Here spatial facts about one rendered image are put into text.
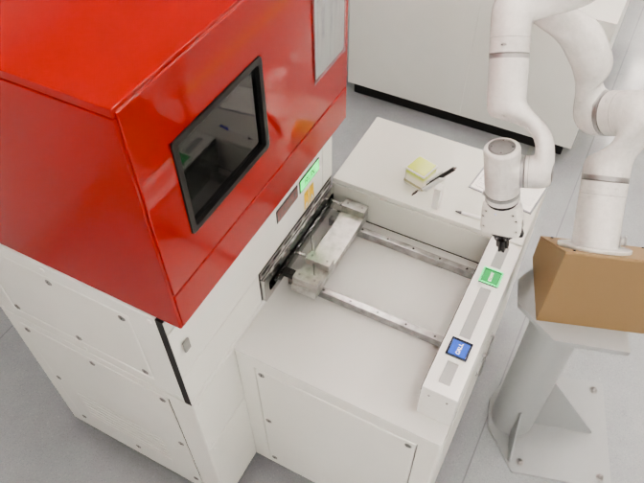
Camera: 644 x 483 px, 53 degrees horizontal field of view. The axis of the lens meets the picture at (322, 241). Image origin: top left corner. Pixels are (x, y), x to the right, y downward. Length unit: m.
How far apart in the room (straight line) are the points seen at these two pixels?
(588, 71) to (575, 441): 1.51
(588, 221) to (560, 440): 1.15
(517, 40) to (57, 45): 0.95
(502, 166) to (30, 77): 0.98
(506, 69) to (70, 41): 0.91
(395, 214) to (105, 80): 1.20
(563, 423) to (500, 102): 1.53
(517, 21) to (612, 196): 0.56
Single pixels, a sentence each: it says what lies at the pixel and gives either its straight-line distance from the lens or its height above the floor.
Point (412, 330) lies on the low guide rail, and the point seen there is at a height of 0.85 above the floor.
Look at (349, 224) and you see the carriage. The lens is 2.06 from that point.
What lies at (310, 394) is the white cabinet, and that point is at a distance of 1.86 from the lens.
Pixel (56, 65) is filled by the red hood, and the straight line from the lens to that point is 1.14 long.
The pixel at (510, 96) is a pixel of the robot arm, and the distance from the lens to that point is 1.55.
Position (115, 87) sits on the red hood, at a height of 1.82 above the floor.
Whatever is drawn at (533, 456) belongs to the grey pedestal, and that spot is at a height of 0.01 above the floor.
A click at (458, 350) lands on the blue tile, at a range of 1.72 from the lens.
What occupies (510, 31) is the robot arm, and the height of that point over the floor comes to 1.62.
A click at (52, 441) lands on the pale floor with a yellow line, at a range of 2.84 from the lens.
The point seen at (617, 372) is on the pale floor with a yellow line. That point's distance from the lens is 3.01.
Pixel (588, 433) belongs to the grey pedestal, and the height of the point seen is 0.02.
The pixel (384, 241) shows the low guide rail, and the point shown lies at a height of 0.85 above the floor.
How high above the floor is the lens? 2.42
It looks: 50 degrees down
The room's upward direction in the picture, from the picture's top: 1 degrees counter-clockwise
